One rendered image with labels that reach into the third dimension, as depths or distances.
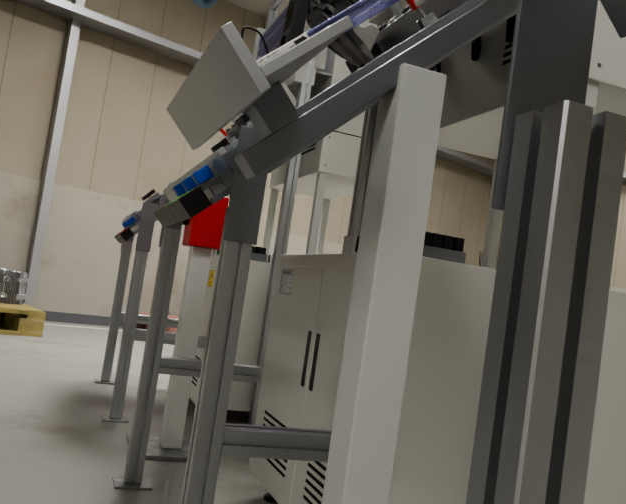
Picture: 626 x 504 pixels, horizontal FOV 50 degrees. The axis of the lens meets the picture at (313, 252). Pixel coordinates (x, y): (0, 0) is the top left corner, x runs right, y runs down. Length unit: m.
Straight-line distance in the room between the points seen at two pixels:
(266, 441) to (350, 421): 0.27
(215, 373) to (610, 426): 0.77
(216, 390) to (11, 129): 4.89
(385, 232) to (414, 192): 0.06
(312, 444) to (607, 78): 0.86
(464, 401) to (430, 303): 0.18
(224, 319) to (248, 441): 0.19
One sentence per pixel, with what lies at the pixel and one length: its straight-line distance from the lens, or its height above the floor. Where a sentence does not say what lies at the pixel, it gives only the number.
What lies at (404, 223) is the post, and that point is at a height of 0.63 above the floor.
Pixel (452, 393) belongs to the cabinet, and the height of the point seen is 0.40.
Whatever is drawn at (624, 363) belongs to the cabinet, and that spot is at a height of 0.49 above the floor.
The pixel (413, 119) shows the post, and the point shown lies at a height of 0.75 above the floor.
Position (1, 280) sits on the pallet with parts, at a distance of 5.00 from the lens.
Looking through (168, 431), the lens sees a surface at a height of 0.06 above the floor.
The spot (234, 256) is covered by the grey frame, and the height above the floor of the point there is 0.57.
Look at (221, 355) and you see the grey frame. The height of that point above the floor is 0.42.
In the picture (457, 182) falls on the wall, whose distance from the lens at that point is 8.84.
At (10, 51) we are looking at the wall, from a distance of 5.88.
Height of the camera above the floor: 0.53
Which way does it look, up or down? 3 degrees up
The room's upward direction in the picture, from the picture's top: 8 degrees clockwise
